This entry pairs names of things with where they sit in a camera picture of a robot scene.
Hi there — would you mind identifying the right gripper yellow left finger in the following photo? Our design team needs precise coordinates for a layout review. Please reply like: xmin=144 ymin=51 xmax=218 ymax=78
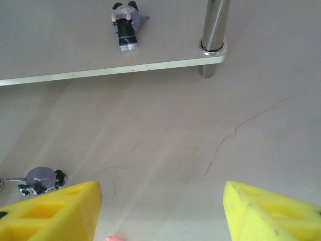
xmin=0 ymin=180 xmax=103 ymax=241

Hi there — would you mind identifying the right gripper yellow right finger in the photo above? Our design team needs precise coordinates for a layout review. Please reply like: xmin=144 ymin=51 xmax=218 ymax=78
xmin=223 ymin=180 xmax=321 ymax=241

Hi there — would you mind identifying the purple grey round figurine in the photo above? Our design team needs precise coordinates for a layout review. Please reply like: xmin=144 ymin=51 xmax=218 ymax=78
xmin=4 ymin=166 xmax=67 ymax=197

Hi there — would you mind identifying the black dress white figurine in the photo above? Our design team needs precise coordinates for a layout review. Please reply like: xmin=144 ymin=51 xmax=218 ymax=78
xmin=110 ymin=1 xmax=151 ymax=51

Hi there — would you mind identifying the two-tier shelf with chrome legs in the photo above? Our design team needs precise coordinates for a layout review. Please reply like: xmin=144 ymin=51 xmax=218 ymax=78
xmin=0 ymin=0 xmax=231 ymax=87

